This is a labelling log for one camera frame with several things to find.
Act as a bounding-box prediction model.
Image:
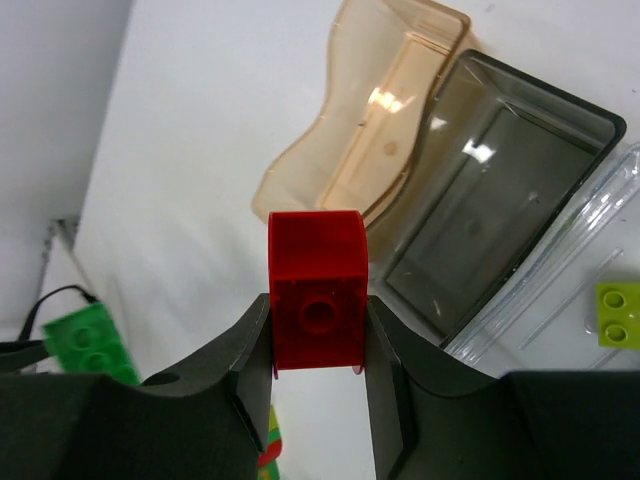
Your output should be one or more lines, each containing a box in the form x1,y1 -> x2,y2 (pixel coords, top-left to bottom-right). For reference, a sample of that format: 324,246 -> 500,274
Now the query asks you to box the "dark grey transparent container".
367,50 -> 627,347

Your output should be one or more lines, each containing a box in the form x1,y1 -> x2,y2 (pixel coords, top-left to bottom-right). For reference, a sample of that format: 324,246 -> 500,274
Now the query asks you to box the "red flower lego brick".
268,210 -> 369,374

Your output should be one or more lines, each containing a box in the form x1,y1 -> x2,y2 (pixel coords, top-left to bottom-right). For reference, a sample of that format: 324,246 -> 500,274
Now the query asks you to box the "lime square lego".
596,282 -> 640,350

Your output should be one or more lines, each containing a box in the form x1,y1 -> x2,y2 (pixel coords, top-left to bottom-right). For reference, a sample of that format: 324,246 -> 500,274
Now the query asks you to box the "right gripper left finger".
1,294 -> 270,479

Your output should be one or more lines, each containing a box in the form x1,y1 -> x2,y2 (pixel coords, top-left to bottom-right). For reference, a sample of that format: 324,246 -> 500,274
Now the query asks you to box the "orange transparent container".
252,1 -> 476,224

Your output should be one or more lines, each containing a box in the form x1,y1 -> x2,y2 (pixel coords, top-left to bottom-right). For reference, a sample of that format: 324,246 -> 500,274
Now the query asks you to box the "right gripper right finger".
364,297 -> 639,479

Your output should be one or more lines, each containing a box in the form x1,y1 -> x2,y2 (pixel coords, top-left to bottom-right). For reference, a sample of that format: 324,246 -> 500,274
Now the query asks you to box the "clear transparent container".
445,144 -> 639,377

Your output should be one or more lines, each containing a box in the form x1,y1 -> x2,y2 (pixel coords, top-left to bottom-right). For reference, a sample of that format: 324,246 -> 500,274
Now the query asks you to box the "red lime green lego stack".
257,406 -> 283,480

